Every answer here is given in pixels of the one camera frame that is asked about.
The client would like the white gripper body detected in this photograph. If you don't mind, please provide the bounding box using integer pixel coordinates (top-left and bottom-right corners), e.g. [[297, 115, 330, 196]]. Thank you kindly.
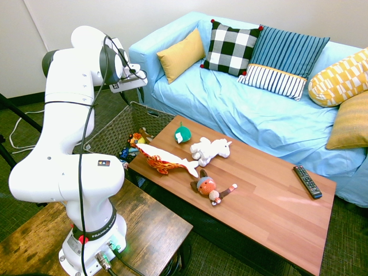
[[109, 75, 148, 94]]

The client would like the grey woven basket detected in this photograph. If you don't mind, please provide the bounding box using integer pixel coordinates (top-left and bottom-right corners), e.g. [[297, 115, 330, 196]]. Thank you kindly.
[[82, 100, 177, 173]]

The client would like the brown and yellow plush toy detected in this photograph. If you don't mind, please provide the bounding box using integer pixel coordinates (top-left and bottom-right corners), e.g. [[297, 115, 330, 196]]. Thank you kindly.
[[128, 127, 155, 148]]

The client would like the green round plush toy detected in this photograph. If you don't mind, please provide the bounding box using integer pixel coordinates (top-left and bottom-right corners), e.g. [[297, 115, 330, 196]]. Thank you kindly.
[[174, 121, 193, 144]]

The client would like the white unicorn plush toy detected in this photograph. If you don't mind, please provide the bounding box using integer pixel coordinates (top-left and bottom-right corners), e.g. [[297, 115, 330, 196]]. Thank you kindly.
[[189, 137, 233, 168]]

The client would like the plain yellow pillow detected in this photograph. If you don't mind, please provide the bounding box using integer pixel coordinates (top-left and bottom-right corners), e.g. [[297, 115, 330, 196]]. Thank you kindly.
[[156, 28, 206, 85]]

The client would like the orange and white whale plush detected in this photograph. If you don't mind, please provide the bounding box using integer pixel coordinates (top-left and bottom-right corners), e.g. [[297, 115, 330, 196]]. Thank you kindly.
[[135, 143, 200, 178]]

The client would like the black and white checkered pillow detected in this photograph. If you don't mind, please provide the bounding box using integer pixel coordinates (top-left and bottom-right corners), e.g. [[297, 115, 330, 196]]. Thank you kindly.
[[200, 18, 264, 77]]

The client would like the light blue sofa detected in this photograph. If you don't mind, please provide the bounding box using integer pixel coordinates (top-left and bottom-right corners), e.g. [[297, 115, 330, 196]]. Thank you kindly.
[[128, 11, 368, 208]]

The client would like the crochet doll with grey cap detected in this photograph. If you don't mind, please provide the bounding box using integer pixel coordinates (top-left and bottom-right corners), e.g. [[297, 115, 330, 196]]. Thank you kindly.
[[190, 168, 239, 207]]

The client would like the dark wooden side table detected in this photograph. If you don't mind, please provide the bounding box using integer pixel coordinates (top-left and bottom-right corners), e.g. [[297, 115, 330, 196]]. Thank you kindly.
[[0, 178, 194, 276]]

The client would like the blue striped pillow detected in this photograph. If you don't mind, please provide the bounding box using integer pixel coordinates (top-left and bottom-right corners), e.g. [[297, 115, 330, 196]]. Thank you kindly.
[[237, 25, 331, 102]]

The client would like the wooden coffee table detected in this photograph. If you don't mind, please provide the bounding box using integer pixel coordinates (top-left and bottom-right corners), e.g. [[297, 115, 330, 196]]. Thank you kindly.
[[127, 114, 338, 276]]

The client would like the black remote control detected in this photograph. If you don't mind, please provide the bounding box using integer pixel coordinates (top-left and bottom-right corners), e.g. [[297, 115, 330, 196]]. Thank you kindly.
[[293, 165, 323, 200]]

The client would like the yellow and white patterned pillow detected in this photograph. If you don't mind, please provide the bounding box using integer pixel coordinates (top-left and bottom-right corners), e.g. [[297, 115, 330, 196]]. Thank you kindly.
[[308, 47, 368, 108]]

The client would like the mustard striped pillow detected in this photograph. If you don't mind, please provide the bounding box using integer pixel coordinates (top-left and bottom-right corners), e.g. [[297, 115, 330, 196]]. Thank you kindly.
[[325, 91, 368, 151]]

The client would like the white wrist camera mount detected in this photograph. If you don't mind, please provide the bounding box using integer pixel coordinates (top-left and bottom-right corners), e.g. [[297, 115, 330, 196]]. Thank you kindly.
[[123, 63, 148, 81]]

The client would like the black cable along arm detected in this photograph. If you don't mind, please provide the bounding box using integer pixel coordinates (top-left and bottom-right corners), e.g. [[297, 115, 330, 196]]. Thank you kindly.
[[44, 34, 148, 276]]

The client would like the black camera tripod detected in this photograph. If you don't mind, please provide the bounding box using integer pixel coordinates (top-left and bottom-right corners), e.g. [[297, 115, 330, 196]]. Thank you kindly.
[[0, 92, 44, 170]]

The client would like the white floor cable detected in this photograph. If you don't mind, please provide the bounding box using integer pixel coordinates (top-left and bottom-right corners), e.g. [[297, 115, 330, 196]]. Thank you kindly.
[[9, 110, 44, 151]]

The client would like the black base cable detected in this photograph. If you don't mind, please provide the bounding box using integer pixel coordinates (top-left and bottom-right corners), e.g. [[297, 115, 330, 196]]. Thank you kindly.
[[106, 243, 146, 276]]

